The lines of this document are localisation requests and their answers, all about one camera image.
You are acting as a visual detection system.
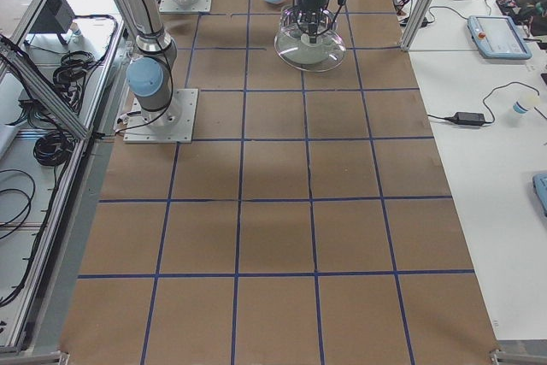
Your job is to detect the aluminium frame post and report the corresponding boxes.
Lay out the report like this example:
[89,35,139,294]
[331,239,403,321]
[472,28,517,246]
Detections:
[399,0,454,53]

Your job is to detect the black power brick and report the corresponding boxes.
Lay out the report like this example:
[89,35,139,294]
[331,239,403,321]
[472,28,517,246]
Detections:
[444,112,488,127]

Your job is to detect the paper cup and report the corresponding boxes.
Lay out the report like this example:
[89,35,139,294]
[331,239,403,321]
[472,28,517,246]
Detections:
[509,93,540,124]

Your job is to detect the glass pot lid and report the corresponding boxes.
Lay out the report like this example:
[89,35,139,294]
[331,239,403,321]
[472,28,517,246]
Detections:
[274,23,346,73]

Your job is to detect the pale green pot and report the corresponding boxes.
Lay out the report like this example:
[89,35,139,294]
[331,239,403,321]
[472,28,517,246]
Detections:
[274,6,346,72]

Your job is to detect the coiled black cables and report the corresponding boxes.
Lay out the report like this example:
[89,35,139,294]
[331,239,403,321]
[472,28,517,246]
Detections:
[32,50,102,168]

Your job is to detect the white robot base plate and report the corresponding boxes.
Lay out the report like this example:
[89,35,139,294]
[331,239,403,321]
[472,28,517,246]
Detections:
[123,88,198,144]

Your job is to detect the aluminium frame rail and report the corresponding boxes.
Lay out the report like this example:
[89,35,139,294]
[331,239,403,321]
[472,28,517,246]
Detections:
[1,0,127,357]

